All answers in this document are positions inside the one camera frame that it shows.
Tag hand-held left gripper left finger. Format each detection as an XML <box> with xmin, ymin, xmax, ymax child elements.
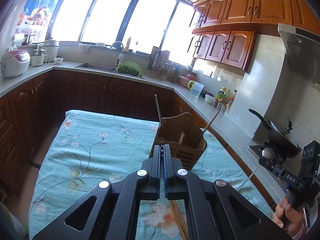
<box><xmin>32</xmin><ymin>144</ymin><xmax>165</xmax><ymax>240</ymax></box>

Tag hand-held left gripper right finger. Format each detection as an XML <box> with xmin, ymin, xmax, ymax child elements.
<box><xmin>163</xmin><ymin>144</ymin><xmax>293</xmax><ymax>240</ymax></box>

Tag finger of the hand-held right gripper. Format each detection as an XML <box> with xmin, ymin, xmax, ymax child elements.
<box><xmin>259</xmin><ymin>156</ymin><xmax>284</xmax><ymax>175</ymax></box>

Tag metal spoon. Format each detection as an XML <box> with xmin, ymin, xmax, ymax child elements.
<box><xmin>236</xmin><ymin>148</ymin><xmax>275</xmax><ymax>191</ymax></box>

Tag wooden utensil holder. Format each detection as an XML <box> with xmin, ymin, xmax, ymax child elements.
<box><xmin>150</xmin><ymin>112</ymin><xmax>207</xmax><ymax>172</ymax></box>

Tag person's right hand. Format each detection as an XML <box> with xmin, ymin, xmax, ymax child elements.
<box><xmin>272</xmin><ymin>196</ymin><xmax>307</xmax><ymax>232</ymax></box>

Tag gas stove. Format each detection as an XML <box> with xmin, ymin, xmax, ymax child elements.
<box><xmin>247</xmin><ymin>141</ymin><xmax>288</xmax><ymax>170</ymax></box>

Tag black wok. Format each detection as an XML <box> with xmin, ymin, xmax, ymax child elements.
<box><xmin>248</xmin><ymin>108</ymin><xmax>302</xmax><ymax>158</ymax></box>

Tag glass wok lid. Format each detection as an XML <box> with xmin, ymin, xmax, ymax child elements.
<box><xmin>269</xmin><ymin>117</ymin><xmax>300</xmax><ymax>149</ymax></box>

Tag dark chopstick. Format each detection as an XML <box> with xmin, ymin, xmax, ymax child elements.
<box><xmin>155</xmin><ymin>94</ymin><xmax>165</xmax><ymax>137</ymax></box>

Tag stone kitchen countertop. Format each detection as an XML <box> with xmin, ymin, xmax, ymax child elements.
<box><xmin>0</xmin><ymin>60</ymin><xmax>288</xmax><ymax>198</ymax></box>

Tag teal floral tablecloth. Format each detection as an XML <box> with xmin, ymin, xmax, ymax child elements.
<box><xmin>28</xmin><ymin>109</ymin><xmax>274</xmax><ymax>240</ymax></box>

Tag dark wooden base cabinets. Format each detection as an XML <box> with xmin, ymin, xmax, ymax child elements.
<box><xmin>0</xmin><ymin>69</ymin><xmax>275</xmax><ymax>208</ymax></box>

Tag pink container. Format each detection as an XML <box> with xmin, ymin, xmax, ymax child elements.
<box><xmin>179</xmin><ymin>73</ymin><xmax>198</xmax><ymax>88</ymax></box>

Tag green colander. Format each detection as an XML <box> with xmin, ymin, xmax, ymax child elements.
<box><xmin>116</xmin><ymin>61</ymin><xmax>140</xmax><ymax>77</ymax></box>

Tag dish rack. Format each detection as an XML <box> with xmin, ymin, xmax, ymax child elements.
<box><xmin>147</xmin><ymin>46</ymin><xmax>173</xmax><ymax>79</ymax></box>

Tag steel range hood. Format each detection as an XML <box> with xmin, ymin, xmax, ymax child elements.
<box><xmin>278</xmin><ymin>23</ymin><xmax>320</xmax><ymax>92</ymax></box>

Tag steel kitchen sink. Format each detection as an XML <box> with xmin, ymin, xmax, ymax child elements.
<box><xmin>76</xmin><ymin>62</ymin><xmax>118</xmax><ymax>73</ymax></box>

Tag curved sink faucet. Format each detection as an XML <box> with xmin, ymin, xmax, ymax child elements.
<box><xmin>110</xmin><ymin>41</ymin><xmax>125</xmax><ymax>68</ymax></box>

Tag large white electric pot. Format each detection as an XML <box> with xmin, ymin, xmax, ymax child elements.
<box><xmin>43</xmin><ymin>38</ymin><xmax>60</xmax><ymax>62</ymax></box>

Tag large kitchen window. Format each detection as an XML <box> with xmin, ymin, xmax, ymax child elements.
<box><xmin>50</xmin><ymin>0</ymin><xmax>198</xmax><ymax>65</ymax></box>

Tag small glass electric steamer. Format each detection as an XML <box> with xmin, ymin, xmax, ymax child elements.
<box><xmin>33</xmin><ymin>45</ymin><xmax>48</xmax><ymax>67</ymax></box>

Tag white and red rice cooker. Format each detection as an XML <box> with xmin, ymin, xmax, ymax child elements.
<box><xmin>1</xmin><ymin>50</ymin><xmax>31</xmax><ymax>78</ymax></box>

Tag clear jug with green handle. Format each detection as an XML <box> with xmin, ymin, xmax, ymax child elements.
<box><xmin>187</xmin><ymin>80</ymin><xmax>205</xmax><ymax>99</ymax></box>

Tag short wooden wall cabinet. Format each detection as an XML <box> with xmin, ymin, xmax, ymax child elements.
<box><xmin>191</xmin><ymin>30</ymin><xmax>258</xmax><ymax>73</ymax></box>

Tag tall wooden wall cabinet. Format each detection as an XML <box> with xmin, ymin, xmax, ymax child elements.
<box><xmin>192</xmin><ymin>0</ymin><xmax>320</xmax><ymax>30</ymax></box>

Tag fruit wall poster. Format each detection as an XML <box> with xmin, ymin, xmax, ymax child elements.
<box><xmin>16</xmin><ymin>0</ymin><xmax>69</xmax><ymax>28</ymax></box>

